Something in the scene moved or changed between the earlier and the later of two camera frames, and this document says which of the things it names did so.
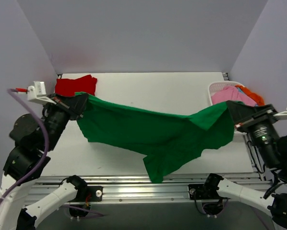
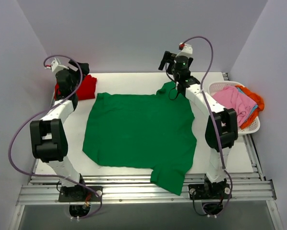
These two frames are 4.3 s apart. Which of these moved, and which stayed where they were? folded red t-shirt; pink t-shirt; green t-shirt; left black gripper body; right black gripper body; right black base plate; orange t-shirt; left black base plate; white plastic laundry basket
Moved: left black gripper body; green t-shirt; right black gripper body
Stayed: left black base plate; orange t-shirt; white plastic laundry basket; folded red t-shirt; pink t-shirt; right black base plate
